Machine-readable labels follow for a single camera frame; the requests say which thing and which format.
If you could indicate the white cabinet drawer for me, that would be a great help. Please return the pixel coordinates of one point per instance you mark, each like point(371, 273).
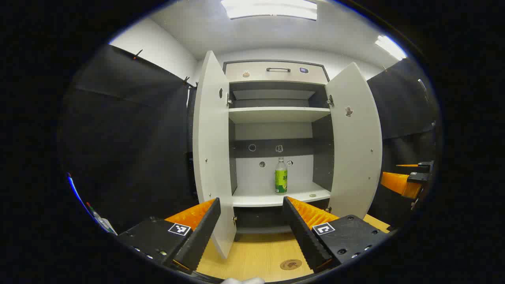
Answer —
point(256, 74)

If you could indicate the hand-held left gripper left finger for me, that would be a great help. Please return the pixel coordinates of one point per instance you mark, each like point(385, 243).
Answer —
point(201, 236)

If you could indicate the white cabinet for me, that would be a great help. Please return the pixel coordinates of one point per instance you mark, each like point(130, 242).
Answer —
point(252, 173)

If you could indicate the round brown coaster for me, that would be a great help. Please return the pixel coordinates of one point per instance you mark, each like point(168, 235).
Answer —
point(291, 264)

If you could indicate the ceiling light panel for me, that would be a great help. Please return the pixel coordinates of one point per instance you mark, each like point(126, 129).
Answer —
point(272, 10)
point(390, 47)

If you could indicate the white cabinet shelf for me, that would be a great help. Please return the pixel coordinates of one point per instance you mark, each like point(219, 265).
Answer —
point(260, 198)
point(276, 114)

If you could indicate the white cabinet door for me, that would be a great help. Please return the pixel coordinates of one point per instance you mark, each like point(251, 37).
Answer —
point(211, 157)
point(355, 157)

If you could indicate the black backdrop cloth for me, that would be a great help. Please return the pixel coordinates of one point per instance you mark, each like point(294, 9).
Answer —
point(126, 138)

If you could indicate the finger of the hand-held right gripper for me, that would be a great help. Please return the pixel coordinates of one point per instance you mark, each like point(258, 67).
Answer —
point(398, 183)
point(424, 166)

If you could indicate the green label plastic bottle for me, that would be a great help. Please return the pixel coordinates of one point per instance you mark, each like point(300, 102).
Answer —
point(281, 179)

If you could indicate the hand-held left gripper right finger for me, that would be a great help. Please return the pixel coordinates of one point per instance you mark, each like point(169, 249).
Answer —
point(303, 236)

